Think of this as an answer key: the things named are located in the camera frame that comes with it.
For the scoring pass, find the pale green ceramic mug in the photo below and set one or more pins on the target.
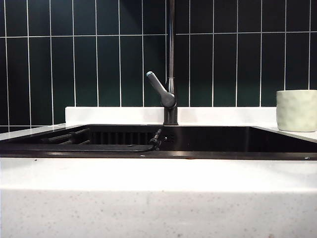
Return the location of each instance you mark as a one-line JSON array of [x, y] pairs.
[[297, 111]]

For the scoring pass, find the dark metal kitchen faucet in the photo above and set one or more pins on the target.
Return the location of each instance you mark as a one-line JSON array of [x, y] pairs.
[[171, 116]]

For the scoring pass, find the black sink drying rack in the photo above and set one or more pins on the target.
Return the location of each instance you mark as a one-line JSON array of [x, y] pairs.
[[119, 137]]

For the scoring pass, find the black kitchen sink basin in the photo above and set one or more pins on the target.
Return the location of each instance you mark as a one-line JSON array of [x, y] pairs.
[[223, 141]]

